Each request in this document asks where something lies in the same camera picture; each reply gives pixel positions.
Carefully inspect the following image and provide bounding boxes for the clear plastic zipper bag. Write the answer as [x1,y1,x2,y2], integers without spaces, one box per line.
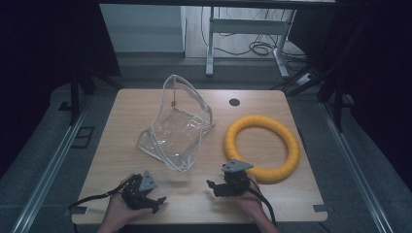
[136,74,216,173]

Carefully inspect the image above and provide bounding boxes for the yellow foam ring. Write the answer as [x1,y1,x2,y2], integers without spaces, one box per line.
[223,115,301,184]

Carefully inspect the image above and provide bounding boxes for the dark curtain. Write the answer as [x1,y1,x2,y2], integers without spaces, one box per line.
[288,0,412,192]
[0,0,122,179]

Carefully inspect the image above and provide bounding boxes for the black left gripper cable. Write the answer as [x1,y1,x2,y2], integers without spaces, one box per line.
[67,174,136,212]

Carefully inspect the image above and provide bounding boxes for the person's right hand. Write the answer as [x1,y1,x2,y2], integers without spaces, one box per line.
[224,174,270,225]

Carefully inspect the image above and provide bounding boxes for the black tripod stand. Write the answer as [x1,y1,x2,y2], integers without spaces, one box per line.
[270,13,373,133]

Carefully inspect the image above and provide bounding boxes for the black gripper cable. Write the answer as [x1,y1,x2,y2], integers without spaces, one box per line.
[246,178,278,227]
[67,174,136,212]

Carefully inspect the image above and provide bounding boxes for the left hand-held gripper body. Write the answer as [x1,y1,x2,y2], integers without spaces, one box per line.
[120,170,159,212]

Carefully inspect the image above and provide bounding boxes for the black floor cables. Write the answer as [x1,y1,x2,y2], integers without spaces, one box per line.
[200,7,309,64]

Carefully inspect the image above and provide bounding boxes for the person's left hand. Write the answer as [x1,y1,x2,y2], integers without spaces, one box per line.
[102,181,155,229]

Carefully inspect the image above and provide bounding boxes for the metal floor rail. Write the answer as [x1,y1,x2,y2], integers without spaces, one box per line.
[319,102,395,233]
[11,96,93,233]

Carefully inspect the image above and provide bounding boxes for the white metal desk frame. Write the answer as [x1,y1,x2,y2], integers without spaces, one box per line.
[205,6,297,79]

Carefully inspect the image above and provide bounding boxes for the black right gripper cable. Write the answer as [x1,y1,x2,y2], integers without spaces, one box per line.
[246,178,278,227]

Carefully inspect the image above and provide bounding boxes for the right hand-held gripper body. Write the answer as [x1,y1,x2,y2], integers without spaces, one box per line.
[215,158,255,198]

